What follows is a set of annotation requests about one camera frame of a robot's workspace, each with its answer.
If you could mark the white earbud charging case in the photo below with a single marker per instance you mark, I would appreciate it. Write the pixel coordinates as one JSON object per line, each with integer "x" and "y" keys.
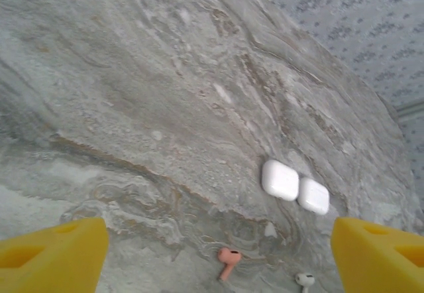
{"x": 281, "y": 180}
{"x": 313, "y": 196}

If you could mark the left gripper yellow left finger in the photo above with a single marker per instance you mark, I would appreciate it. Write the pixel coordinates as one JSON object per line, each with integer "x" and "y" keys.
{"x": 76, "y": 256}

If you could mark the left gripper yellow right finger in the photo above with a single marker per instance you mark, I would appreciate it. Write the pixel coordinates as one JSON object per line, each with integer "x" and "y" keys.
{"x": 357, "y": 260}

